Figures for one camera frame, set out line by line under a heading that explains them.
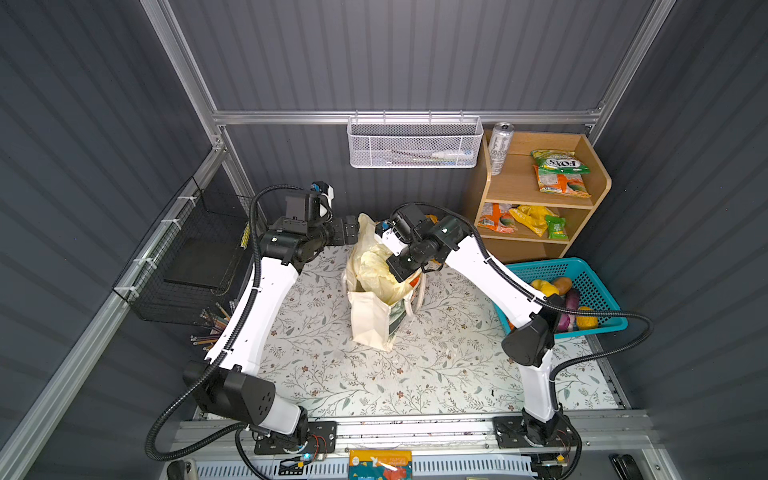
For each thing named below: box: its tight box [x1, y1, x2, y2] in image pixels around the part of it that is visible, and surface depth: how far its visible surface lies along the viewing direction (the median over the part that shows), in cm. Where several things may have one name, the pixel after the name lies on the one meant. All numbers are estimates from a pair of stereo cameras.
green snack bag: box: [531, 149, 591, 174], surface depth 88 cm
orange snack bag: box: [533, 165, 591, 199], surface depth 86 cm
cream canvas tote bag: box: [342, 272, 427, 353], surface depth 81 cm
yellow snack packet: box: [508, 205, 559, 237], surface depth 98 cm
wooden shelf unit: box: [474, 132, 612, 265], surface depth 93 cm
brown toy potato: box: [553, 277, 572, 295], surface depth 98 cm
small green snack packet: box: [546, 215, 569, 240], surface depth 96 cm
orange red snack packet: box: [478, 202, 518, 234], surface depth 98 cm
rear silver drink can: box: [489, 122, 515, 176], surface depth 84 cm
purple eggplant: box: [558, 288, 581, 333], surface depth 95 cm
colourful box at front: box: [348, 450, 413, 480], surface depth 71 cm
